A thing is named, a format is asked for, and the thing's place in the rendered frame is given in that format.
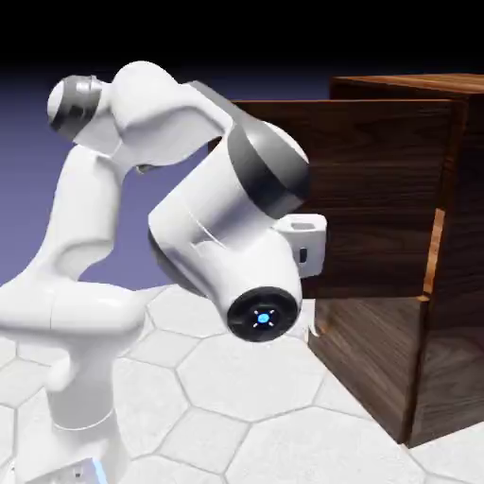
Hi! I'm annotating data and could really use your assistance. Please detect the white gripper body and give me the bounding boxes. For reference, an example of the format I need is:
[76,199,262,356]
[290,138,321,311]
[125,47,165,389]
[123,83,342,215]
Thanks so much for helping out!
[297,298,323,342]

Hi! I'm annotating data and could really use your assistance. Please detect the dark wooden cabinet door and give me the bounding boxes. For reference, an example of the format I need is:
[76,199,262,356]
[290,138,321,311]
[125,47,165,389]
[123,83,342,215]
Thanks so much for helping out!
[229,98,456,301]
[307,296,431,444]

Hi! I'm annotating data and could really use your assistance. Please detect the dark wooden cabinet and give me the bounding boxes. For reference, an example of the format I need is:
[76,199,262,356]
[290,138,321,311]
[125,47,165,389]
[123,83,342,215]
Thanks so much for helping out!
[307,73,484,450]

